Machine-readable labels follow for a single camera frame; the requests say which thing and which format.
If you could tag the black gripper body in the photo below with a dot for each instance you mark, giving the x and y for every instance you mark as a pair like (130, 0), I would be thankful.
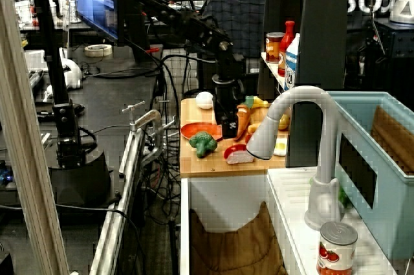
(228, 90)

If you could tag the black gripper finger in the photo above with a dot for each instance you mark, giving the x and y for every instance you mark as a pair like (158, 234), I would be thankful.
(230, 124)
(218, 114)

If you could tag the toy sushi white red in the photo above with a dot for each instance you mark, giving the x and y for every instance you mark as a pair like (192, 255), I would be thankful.
(239, 157)

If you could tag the black WidowX robot arm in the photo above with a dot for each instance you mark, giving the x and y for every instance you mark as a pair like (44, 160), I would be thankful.
(194, 26)

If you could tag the red toy plate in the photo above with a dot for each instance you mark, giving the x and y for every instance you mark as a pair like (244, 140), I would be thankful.
(197, 129)

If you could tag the orange toy carrot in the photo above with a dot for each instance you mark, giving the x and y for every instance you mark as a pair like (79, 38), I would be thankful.
(243, 121)

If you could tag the white toy egg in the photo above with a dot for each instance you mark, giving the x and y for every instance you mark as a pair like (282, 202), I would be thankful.
(204, 100)

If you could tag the toy croissant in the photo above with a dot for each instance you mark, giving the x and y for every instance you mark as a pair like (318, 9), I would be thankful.
(254, 127)

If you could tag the green toy broccoli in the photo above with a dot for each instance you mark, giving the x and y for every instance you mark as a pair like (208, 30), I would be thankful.
(202, 144)

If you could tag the yellow toy banana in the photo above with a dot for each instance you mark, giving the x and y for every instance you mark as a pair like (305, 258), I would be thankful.
(258, 103)

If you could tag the wooden cutting board counter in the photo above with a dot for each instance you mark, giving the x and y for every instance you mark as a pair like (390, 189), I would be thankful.
(210, 166)

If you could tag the pale shelf ledge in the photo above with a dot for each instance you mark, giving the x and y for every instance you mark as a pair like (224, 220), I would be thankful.
(273, 70)

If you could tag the yellow toy potato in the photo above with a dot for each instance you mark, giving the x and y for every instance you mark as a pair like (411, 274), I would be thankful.
(284, 122)

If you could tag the toy fried egg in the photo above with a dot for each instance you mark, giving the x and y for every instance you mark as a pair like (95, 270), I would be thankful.
(280, 147)

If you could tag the brown label soup can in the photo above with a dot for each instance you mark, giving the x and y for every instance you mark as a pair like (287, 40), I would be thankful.
(274, 48)

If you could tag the blue white milk carton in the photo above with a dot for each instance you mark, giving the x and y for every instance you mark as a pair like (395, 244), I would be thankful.
(291, 64)

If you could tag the silver metal clamp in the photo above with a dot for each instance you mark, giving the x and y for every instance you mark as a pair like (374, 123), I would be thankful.
(145, 119)

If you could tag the red ketchup bottle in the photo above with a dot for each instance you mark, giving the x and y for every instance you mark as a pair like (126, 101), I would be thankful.
(286, 42)

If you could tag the dark quilted jacket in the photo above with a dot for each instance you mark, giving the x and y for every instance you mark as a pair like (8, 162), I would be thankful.
(239, 13)

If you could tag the white toy kitchen unit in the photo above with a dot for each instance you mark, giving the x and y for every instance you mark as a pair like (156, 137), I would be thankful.
(291, 191)

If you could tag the grey toy faucet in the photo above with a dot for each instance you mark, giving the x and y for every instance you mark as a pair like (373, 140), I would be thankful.
(323, 126)

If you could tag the brown cloth in sink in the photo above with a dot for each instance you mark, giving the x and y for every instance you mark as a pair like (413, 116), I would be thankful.
(239, 246)

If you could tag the green toy grapes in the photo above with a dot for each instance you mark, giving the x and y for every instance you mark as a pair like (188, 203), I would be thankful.
(343, 198)

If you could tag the roll of masking tape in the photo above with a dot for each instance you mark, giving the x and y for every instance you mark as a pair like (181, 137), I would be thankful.
(98, 50)

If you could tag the white handheld device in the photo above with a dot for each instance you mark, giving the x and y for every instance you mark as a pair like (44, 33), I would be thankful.
(72, 76)

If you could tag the computer monitor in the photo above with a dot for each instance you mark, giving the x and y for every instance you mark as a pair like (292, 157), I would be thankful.
(97, 13)

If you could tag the brown cloth in bin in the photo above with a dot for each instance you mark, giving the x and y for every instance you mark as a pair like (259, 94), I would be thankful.
(391, 136)

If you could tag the tomato can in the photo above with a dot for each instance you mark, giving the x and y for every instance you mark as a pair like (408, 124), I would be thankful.
(336, 249)

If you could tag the light blue plastic bin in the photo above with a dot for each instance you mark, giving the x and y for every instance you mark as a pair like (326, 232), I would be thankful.
(388, 207)

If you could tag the light wooden beam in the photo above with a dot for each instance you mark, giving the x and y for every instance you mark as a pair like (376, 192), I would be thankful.
(22, 158)

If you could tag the black vertical post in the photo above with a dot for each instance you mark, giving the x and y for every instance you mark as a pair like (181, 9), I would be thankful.
(323, 45)

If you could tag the aluminium frame rail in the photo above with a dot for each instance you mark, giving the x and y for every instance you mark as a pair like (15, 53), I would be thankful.
(113, 223)

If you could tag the black round robot pedestal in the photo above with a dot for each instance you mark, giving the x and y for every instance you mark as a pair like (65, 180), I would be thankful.
(84, 184)

